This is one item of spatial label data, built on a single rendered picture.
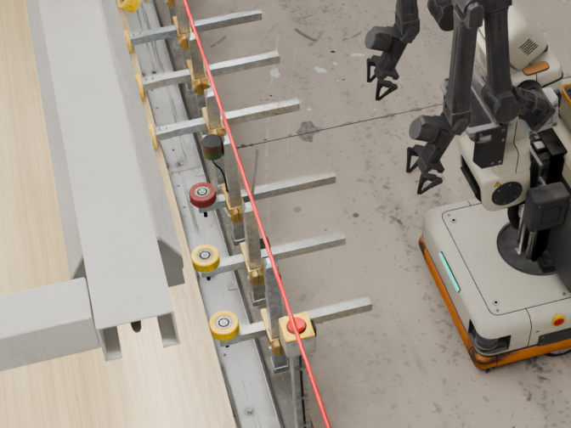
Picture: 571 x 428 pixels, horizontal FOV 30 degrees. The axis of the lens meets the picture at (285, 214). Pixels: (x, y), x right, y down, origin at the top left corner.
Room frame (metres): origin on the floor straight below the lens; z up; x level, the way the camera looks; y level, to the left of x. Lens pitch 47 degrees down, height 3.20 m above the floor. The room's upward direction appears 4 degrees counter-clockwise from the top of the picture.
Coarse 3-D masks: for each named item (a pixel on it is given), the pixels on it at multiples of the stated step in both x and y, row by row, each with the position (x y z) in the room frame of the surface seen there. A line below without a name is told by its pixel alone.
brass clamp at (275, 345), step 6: (264, 312) 1.81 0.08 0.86; (264, 318) 1.79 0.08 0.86; (264, 324) 1.77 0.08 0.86; (270, 336) 1.73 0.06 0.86; (270, 342) 1.71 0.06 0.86; (276, 342) 1.71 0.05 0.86; (270, 348) 1.70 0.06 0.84; (276, 348) 1.69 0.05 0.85; (282, 348) 1.70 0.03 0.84; (276, 354) 1.69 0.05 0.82; (282, 354) 1.70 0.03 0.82
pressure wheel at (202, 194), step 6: (192, 186) 2.27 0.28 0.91; (198, 186) 2.27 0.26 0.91; (204, 186) 2.27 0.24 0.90; (210, 186) 2.27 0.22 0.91; (192, 192) 2.25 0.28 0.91; (198, 192) 2.25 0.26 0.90; (204, 192) 2.24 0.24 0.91; (210, 192) 2.24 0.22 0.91; (192, 198) 2.22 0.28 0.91; (198, 198) 2.22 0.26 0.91; (204, 198) 2.22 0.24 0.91; (210, 198) 2.22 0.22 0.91; (216, 198) 2.24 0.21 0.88; (192, 204) 2.22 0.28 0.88; (198, 204) 2.21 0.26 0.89; (204, 204) 2.21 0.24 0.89; (210, 204) 2.22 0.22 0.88; (204, 216) 2.24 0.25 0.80
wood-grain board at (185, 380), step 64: (0, 0) 3.31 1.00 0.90; (0, 64) 2.93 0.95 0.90; (0, 128) 2.60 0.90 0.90; (0, 192) 2.31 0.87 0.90; (0, 256) 2.04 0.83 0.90; (64, 256) 2.03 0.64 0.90; (192, 320) 1.77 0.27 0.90; (0, 384) 1.60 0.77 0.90; (64, 384) 1.59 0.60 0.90; (128, 384) 1.57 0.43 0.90; (192, 384) 1.56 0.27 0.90
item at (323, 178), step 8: (304, 176) 2.33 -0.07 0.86; (312, 176) 2.33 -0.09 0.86; (320, 176) 2.32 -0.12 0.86; (328, 176) 2.32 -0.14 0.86; (272, 184) 2.30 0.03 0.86; (280, 184) 2.30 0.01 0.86; (288, 184) 2.30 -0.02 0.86; (296, 184) 2.29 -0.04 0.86; (304, 184) 2.30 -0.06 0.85; (312, 184) 2.30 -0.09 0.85; (320, 184) 2.31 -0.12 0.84; (240, 192) 2.28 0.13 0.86; (256, 192) 2.27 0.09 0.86; (264, 192) 2.27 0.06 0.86; (272, 192) 2.28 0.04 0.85; (280, 192) 2.28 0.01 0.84; (288, 192) 2.29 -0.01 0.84; (216, 200) 2.25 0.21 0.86; (224, 200) 2.25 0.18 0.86; (248, 200) 2.26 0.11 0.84; (200, 208) 2.23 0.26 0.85; (208, 208) 2.23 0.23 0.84; (216, 208) 2.24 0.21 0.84
